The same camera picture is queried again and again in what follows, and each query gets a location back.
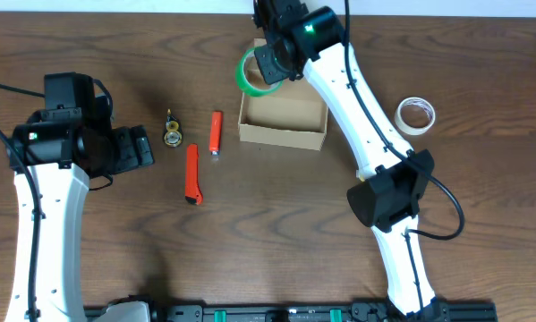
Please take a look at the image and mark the long orange utility knife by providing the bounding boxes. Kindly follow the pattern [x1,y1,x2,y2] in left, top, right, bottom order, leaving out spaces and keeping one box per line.
[184,144,203,205]

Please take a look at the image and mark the white masking tape roll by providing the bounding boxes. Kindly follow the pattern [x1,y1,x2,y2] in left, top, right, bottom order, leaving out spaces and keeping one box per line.
[394,97,437,136]

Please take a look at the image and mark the green tape roll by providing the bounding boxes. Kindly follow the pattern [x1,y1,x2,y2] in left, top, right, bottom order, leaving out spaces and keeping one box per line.
[235,47,284,97]

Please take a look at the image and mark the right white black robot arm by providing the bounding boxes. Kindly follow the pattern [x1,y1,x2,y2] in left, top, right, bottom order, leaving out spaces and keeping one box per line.
[253,0,443,321]

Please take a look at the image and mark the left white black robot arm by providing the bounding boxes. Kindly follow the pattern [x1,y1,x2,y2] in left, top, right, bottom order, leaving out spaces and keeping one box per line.
[5,72,154,321]

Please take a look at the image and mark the yellow sticky note pad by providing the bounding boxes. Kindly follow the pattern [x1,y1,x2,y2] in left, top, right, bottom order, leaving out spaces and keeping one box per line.
[356,170,365,182]

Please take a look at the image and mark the open brown cardboard box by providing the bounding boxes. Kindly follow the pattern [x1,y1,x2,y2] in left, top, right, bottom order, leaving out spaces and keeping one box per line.
[238,38,328,150]

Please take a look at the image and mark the right black cable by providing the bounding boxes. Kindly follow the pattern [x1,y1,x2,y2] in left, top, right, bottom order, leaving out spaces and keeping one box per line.
[342,0,466,314]

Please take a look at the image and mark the small orange lighter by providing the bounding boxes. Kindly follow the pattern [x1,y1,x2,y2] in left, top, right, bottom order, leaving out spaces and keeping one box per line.
[208,111,223,156]

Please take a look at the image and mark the black cable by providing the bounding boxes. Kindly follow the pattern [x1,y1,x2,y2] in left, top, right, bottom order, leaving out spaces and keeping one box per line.
[342,0,466,314]
[0,79,45,322]

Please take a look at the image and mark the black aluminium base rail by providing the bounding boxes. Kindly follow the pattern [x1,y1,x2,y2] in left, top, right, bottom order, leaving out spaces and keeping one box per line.
[85,296,498,322]

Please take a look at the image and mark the left black cable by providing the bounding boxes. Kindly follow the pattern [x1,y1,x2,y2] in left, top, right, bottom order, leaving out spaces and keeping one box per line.
[0,79,45,322]

